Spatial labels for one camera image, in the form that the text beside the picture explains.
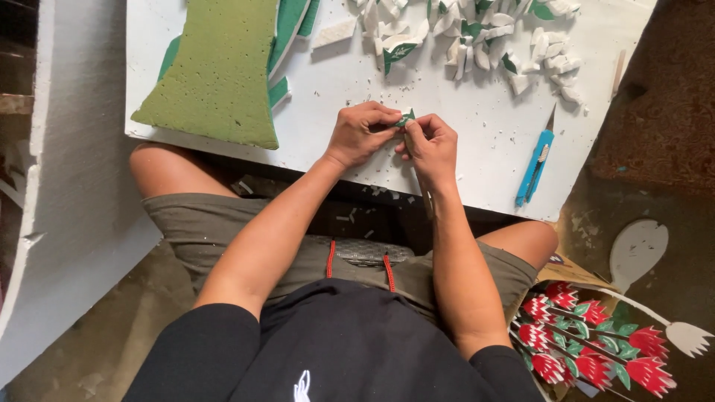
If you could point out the person's right leg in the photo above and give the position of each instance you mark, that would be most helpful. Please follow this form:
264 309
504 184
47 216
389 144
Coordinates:
525 240

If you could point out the scattered white foam crumbs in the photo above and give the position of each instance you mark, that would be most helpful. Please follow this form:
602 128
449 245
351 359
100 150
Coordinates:
391 89

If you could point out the white foam strip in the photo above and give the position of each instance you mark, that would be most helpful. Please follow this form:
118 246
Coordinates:
334 33

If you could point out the person's leg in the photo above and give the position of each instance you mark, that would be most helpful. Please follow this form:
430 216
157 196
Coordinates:
525 240
173 170

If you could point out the olive green shorts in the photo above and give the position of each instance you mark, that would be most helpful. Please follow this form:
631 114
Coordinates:
223 234

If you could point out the black shirt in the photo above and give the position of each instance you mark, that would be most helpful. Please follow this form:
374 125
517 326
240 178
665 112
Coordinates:
335 346

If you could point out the thin wooden stick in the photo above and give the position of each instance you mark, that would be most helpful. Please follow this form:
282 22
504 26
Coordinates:
618 72

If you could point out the white foam spoon-shaped cutout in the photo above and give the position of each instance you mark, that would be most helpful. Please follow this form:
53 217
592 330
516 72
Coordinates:
637 251

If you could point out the small green white foam leaf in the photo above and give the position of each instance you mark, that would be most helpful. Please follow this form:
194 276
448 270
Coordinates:
406 116

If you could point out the person's left leg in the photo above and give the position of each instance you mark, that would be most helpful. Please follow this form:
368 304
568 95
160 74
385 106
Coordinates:
173 170

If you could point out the small green white foam offcut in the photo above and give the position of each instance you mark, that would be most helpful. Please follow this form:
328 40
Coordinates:
279 92

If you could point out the green printed foam leaf piece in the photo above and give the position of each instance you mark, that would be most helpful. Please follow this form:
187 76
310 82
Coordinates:
397 54

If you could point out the brown wooden plank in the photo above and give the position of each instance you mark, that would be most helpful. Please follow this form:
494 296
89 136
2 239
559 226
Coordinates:
15 104

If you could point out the person's left hand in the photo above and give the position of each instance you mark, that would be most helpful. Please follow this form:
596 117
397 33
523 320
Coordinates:
355 137

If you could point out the person's right hand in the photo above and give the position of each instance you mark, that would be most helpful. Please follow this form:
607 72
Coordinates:
435 153

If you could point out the bundle of red foam flowers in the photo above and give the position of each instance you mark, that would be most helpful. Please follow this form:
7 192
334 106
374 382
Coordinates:
592 349

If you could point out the brown cardboard box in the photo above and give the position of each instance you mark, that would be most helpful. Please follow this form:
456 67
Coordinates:
567 273

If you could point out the narrow green white foam cutout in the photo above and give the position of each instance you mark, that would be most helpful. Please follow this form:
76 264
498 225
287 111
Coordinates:
309 17

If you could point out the blue utility knife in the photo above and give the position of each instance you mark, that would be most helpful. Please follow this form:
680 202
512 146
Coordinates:
533 167

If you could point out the large white foam board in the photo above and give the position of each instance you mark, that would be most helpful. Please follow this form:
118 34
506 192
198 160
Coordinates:
78 167

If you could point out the pile of white foam pieces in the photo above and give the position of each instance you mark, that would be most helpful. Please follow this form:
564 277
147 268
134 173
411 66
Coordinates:
480 39

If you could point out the large green foam block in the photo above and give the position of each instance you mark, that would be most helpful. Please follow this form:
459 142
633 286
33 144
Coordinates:
223 72

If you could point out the grey woven stool seat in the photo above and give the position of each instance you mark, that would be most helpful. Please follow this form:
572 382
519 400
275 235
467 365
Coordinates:
363 251

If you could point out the white foam tulip cutout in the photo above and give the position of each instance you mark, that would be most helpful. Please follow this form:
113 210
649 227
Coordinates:
690 336

